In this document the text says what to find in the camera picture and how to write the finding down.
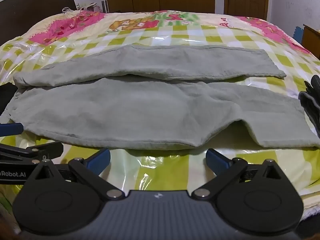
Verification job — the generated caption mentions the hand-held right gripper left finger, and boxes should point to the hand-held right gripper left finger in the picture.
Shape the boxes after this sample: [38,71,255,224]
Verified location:
[34,148,125,201]

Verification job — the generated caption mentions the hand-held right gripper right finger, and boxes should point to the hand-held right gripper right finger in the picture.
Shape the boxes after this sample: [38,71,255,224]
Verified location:
[191,149,283,200]

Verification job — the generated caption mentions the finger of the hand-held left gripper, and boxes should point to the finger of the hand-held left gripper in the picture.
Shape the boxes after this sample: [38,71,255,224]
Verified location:
[0,141,64,165]
[0,122,25,137]

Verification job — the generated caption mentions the grey-green pants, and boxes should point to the grey-green pants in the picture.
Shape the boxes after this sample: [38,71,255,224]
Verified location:
[5,44,320,151]

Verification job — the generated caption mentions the black object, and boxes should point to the black object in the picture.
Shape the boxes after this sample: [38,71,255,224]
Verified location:
[0,82,17,112]

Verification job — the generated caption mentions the printed checkered blanket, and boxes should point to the printed checkered blanket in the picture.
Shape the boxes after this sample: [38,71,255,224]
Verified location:
[0,10,320,230]

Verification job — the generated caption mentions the black grey glove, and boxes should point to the black grey glove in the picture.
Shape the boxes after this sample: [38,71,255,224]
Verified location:
[298,74,320,138]

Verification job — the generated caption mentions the dark wooden headboard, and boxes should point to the dark wooden headboard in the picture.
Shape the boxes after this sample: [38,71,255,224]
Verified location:
[0,0,76,46]

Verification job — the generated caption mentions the blue foam mat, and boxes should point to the blue foam mat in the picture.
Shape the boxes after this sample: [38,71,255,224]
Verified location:
[292,25,305,44]

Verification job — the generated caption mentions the wooden cabinet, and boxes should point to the wooden cabinet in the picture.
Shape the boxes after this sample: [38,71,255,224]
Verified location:
[302,24,320,59]

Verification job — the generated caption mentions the white cables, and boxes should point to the white cables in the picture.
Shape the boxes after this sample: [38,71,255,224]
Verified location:
[62,2,100,14]

